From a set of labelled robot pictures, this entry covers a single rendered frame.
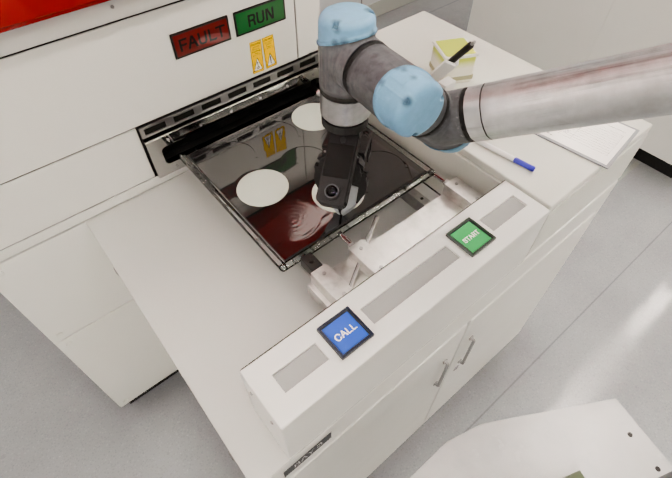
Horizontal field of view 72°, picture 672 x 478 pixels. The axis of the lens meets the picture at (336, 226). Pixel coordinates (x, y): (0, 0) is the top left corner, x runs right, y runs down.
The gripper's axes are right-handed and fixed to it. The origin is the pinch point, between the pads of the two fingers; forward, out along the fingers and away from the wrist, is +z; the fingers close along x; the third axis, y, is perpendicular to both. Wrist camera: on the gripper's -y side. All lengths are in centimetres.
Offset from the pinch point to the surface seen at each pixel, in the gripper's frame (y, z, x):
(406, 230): 1.7, 3.3, -12.1
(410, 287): -15.2, -4.3, -14.8
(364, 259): -8.7, 0.5, -6.5
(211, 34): 20.5, -18.7, 30.8
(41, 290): -20, 21, 60
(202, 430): -22, 91, 38
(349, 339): -26.0, -5.2, -8.3
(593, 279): 71, 91, -85
